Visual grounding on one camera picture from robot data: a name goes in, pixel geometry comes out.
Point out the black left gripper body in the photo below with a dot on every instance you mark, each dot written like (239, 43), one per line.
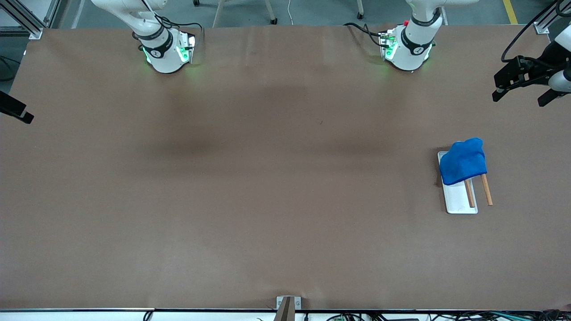
(548, 58)

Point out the blue microfibre towel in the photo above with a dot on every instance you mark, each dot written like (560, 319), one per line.
(464, 160)

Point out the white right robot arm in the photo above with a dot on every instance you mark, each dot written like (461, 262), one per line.
(165, 58)

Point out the white rack with wooden bars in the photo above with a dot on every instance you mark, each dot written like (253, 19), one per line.
(457, 200)

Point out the pale furniture legs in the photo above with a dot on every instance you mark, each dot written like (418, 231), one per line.
(271, 13)

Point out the aluminium frame post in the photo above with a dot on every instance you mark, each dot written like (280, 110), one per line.
(26, 20)
(542, 27)

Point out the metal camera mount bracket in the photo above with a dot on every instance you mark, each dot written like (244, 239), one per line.
(287, 305)

